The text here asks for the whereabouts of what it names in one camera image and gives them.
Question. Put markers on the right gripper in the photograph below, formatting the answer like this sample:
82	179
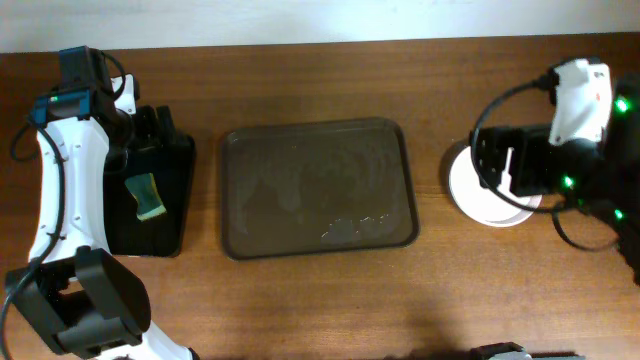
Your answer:
500	160

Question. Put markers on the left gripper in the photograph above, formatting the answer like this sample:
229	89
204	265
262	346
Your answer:
151	126

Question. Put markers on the pink white plate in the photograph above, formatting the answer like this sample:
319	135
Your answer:
476	202

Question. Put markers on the green yellow sponge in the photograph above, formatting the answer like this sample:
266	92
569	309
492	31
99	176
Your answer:
144	191

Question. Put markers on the brown serving tray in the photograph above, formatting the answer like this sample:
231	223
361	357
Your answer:
316	188

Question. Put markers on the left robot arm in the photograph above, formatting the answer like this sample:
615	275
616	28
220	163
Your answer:
77	297

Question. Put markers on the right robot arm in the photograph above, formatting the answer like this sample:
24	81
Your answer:
611	193

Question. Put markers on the black tray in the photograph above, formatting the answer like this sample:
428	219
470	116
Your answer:
162	236

